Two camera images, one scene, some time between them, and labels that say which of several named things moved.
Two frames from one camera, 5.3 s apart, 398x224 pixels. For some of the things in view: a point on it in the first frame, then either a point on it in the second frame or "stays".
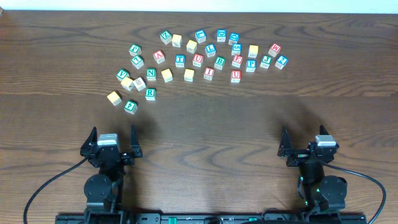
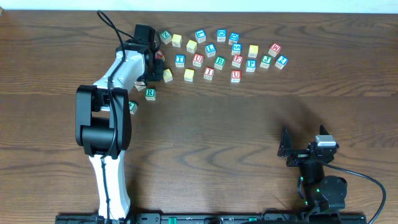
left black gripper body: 111,154 to 157,70
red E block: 237,60 stays
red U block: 198,60 stays
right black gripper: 306,157 stays
